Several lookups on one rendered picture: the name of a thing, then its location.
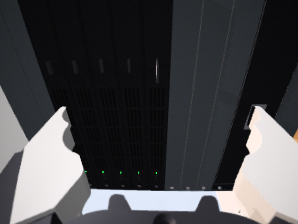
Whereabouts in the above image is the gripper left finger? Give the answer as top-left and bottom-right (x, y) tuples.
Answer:
(0, 106), (91, 224)

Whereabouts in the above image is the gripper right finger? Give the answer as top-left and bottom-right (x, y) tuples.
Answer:
(232, 106), (298, 224)

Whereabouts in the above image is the black server rack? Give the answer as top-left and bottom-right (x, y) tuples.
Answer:
(0, 0), (298, 191)

